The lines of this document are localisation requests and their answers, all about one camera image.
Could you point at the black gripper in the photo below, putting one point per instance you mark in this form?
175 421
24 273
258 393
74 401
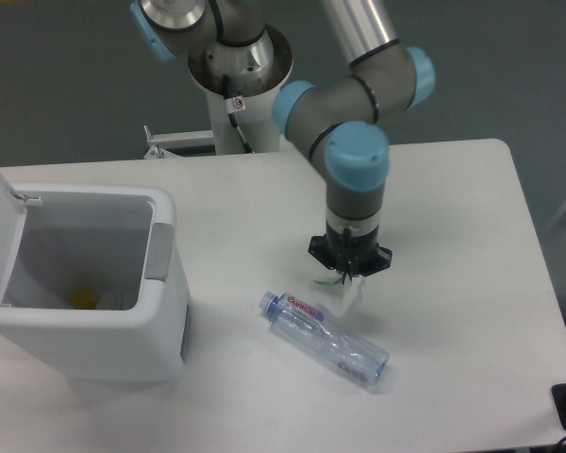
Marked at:
349 254

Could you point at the white paper carton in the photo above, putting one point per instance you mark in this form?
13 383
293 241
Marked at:
338 298

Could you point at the clear plastic water bottle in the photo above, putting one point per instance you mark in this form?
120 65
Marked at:
325 338

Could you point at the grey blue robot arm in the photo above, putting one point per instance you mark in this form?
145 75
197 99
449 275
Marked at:
336 129

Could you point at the white trash can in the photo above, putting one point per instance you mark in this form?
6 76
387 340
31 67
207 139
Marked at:
119 242

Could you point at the yellow trash in bin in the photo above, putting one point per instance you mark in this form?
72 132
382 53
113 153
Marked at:
83 300

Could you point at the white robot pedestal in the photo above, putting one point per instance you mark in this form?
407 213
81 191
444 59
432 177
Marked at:
240 85

